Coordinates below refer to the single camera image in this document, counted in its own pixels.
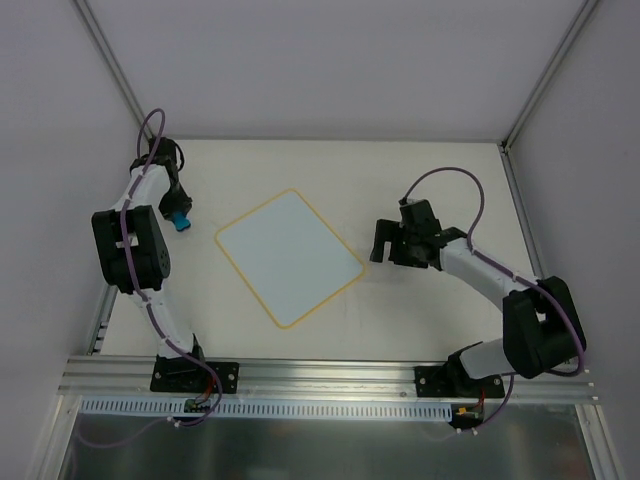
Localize left aluminium frame post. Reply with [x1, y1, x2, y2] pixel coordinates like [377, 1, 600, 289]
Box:
[70, 0, 146, 126]

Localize aluminium mounting rail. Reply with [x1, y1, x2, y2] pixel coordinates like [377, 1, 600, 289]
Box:
[57, 355, 601, 405]

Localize blue whiteboard eraser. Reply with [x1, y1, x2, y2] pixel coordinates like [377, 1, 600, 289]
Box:
[171, 212, 191, 232]

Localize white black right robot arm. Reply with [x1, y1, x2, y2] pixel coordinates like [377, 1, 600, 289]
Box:
[370, 219, 586, 397]

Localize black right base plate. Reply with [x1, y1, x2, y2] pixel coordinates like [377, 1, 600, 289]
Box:
[413, 364, 505, 399]

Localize right table edge rail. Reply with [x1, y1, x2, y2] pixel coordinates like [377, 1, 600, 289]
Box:
[498, 144, 546, 277]

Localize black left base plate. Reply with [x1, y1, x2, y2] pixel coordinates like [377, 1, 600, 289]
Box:
[150, 357, 240, 394]

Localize aluminium frame post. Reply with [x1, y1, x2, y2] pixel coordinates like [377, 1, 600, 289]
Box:
[70, 0, 146, 126]
[500, 0, 601, 153]

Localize left table edge rail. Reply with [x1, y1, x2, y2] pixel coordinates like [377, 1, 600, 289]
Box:
[87, 144, 161, 355]

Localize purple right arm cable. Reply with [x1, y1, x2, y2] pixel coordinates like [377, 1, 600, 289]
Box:
[403, 166, 587, 434]

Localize table edge rail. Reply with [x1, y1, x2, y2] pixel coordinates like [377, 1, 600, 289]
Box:
[498, 144, 546, 277]
[87, 144, 161, 355]

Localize yellow framed whiteboard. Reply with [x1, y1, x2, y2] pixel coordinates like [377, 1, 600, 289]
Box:
[215, 189, 366, 330]

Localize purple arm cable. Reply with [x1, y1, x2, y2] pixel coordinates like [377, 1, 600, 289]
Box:
[403, 166, 587, 434]
[74, 107, 223, 448]

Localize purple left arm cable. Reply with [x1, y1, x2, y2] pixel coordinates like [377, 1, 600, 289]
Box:
[74, 107, 223, 448]

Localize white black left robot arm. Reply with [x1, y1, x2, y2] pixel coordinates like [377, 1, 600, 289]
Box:
[91, 165, 211, 393]

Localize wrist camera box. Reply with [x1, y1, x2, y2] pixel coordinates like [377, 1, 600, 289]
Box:
[156, 137, 185, 171]
[399, 198, 442, 235]

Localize right aluminium frame post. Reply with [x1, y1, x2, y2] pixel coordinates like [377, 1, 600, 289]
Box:
[500, 0, 601, 153]

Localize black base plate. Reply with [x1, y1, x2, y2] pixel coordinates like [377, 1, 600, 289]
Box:
[413, 364, 505, 399]
[150, 357, 240, 394]

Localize white slotted cable duct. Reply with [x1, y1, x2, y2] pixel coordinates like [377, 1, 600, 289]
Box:
[79, 396, 453, 423]

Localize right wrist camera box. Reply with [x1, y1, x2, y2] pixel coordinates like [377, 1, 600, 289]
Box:
[399, 198, 442, 235]

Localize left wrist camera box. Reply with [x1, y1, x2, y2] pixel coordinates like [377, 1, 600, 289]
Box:
[156, 137, 185, 171]

